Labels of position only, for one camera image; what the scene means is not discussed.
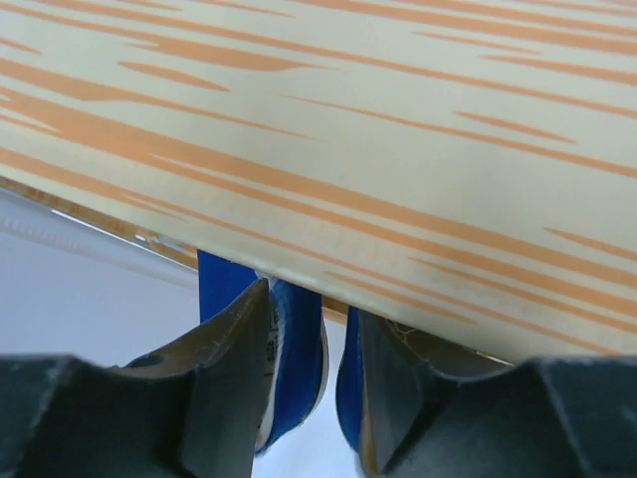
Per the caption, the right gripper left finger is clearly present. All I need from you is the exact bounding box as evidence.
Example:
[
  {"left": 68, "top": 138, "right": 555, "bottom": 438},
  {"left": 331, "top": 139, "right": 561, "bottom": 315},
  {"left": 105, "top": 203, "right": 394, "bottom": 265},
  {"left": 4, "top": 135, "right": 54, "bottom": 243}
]
[{"left": 1, "top": 280, "right": 270, "bottom": 477}]

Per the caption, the wood pattern shoe cabinet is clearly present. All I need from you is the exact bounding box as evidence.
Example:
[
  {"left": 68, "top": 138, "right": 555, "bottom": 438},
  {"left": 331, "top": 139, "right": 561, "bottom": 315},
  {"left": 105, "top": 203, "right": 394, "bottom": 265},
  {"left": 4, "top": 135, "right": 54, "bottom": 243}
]
[{"left": 1, "top": 1, "right": 636, "bottom": 361}]

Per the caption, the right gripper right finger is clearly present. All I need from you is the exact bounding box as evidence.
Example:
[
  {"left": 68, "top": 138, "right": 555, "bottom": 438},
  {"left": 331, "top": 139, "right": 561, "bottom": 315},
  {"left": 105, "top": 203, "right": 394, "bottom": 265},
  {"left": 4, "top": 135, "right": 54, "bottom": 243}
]
[{"left": 359, "top": 312, "right": 636, "bottom": 477}]

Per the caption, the blue sneaker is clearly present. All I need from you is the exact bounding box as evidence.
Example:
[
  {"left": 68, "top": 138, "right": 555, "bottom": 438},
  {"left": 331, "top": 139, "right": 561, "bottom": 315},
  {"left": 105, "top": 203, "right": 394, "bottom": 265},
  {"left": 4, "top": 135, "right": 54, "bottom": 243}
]
[
  {"left": 335, "top": 307, "right": 364, "bottom": 461},
  {"left": 197, "top": 250, "right": 329, "bottom": 454}
]

